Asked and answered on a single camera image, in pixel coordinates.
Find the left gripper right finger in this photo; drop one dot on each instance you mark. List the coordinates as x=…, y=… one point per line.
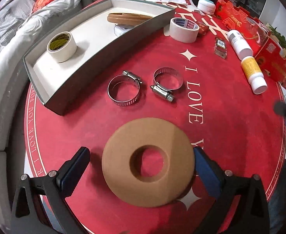
x=211, y=175

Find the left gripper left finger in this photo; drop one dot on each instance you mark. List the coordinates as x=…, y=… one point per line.
x=71, y=172

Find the white bottle yellow label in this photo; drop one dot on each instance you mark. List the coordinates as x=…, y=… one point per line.
x=254, y=75

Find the white pill bottle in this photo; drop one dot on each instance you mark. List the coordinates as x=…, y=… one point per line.
x=239, y=44

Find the narrow red lighter box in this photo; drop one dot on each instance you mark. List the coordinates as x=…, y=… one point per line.
x=220, y=47

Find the steel hose clamp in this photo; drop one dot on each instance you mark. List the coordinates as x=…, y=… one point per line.
x=124, y=89
x=166, y=80

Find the red cigarette box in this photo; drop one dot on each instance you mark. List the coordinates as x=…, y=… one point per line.
x=203, y=28

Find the white tape roll blue print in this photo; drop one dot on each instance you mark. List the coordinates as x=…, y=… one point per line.
x=183, y=30

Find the yellow-core tape roll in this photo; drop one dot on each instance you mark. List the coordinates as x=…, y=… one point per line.
x=62, y=47

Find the white power plug adapter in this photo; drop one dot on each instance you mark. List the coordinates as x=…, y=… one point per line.
x=120, y=29

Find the red cardboard box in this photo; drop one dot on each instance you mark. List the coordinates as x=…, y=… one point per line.
x=266, y=50

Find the grey rectangular tray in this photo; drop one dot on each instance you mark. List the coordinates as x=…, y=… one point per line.
x=58, y=84

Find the white cream jar teal lid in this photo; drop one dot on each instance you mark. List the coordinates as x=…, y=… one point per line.
x=206, y=6

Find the grey covered sofa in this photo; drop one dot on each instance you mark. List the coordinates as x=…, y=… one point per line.
x=13, y=76

